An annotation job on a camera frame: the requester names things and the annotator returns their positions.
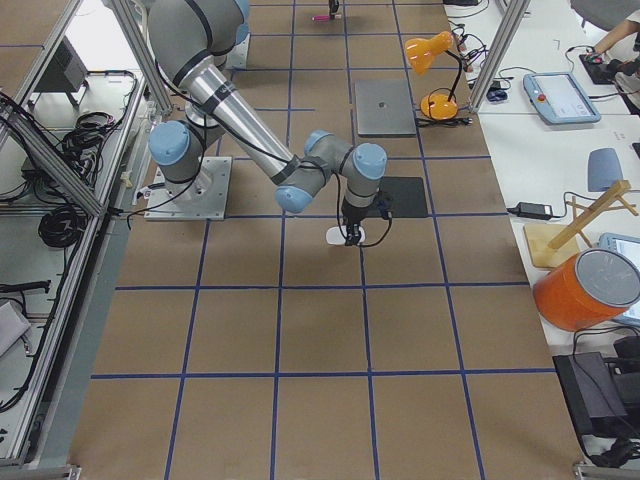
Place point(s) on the person hand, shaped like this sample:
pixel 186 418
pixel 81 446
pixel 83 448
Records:
pixel 602 47

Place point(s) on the orange cylindrical container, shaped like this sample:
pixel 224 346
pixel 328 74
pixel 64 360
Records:
pixel 571 297

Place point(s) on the aluminium frame post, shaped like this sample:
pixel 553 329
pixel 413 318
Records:
pixel 499 46

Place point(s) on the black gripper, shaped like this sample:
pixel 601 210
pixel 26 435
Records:
pixel 354 216

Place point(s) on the wooden stand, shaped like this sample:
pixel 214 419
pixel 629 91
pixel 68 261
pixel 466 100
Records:
pixel 549 245

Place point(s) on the black mousepad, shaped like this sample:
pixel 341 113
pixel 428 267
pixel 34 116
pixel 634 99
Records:
pixel 405 196

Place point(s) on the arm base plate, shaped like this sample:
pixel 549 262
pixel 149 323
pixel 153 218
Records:
pixel 237 58
pixel 205 199

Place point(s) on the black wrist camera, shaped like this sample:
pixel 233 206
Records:
pixel 384 209

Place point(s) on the black power adapter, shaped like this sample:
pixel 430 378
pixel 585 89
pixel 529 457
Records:
pixel 533 211

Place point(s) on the grey closed laptop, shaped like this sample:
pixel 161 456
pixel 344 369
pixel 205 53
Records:
pixel 384 108

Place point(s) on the grey mouse pad sleeve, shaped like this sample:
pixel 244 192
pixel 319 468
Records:
pixel 603 169

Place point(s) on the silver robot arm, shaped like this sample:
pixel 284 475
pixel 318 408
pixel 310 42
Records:
pixel 190 40

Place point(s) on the blue teach pendant tablet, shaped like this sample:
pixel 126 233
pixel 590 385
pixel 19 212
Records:
pixel 559 99

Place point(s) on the white computer mouse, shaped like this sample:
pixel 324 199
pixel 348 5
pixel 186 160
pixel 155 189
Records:
pixel 334 236

